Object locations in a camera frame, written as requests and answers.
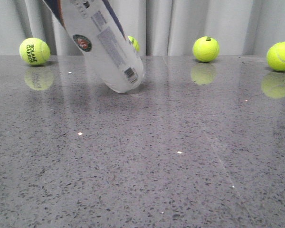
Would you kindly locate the plain yellow tennis ball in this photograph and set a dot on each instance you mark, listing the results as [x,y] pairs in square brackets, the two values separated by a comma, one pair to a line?
[276,57]

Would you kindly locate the white blue tennis ball can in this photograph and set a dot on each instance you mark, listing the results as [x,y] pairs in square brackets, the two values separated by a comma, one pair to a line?
[95,29]

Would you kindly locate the Head Team tennis ball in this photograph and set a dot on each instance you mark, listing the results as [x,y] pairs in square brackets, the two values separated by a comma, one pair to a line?
[134,43]

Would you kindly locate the Roland Garros tennis ball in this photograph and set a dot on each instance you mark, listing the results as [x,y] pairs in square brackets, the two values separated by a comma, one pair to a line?
[34,51]

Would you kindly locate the grey curtain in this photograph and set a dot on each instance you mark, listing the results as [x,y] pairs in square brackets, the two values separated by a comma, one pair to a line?
[161,27]

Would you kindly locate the Wilson tennis ball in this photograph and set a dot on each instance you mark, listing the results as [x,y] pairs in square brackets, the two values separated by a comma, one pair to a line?
[205,49]

